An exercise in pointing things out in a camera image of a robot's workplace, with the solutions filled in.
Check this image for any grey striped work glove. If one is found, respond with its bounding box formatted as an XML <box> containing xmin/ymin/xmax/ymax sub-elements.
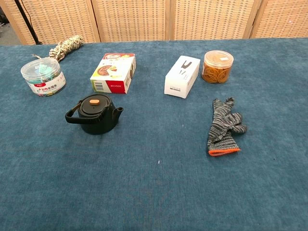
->
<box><xmin>207</xmin><ymin>97</ymin><xmax>248</xmax><ymax>157</ymax></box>

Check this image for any black stand pole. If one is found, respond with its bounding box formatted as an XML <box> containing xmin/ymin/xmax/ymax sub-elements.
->
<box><xmin>14</xmin><ymin>0</ymin><xmax>43</xmax><ymax>45</ymax></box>

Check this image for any red yellow food box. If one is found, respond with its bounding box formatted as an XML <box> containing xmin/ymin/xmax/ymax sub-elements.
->
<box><xmin>90</xmin><ymin>53</ymin><xmax>137</xmax><ymax>95</ymax></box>

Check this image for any black teapot lid orange knob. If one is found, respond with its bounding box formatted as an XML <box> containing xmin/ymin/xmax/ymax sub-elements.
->
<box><xmin>79</xmin><ymin>96</ymin><xmax>107</xmax><ymax>116</ymax></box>

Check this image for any clear jar of coloured clips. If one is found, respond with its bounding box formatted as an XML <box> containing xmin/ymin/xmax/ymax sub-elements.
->
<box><xmin>20</xmin><ymin>57</ymin><xmax>66</xmax><ymax>97</ymax></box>

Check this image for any black cast iron teapot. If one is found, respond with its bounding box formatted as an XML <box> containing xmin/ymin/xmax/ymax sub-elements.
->
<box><xmin>64</xmin><ymin>94</ymin><xmax>124</xmax><ymax>135</ymax></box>

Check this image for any braided rope bundle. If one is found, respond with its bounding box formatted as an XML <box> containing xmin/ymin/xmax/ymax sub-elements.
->
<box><xmin>31</xmin><ymin>35</ymin><xmax>85</xmax><ymax>63</ymax></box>

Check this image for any blue table cloth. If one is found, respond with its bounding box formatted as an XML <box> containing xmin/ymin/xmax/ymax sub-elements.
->
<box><xmin>0</xmin><ymin>38</ymin><xmax>308</xmax><ymax>231</ymax></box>

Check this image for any wicker folding screen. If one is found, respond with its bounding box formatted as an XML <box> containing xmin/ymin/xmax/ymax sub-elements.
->
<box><xmin>0</xmin><ymin>0</ymin><xmax>308</xmax><ymax>45</ymax></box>

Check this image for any white product box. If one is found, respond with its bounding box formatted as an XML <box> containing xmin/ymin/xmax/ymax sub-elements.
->
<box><xmin>164</xmin><ymin>55</ymin><xmax>201</xmax><ymax>99</ymax></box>

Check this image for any clear jar of rubber bands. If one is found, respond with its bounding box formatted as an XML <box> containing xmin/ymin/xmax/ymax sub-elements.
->
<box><xmin>201</xmin><ymin>50</ymin><xmax>234</xmax><ymax>85</ymax></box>

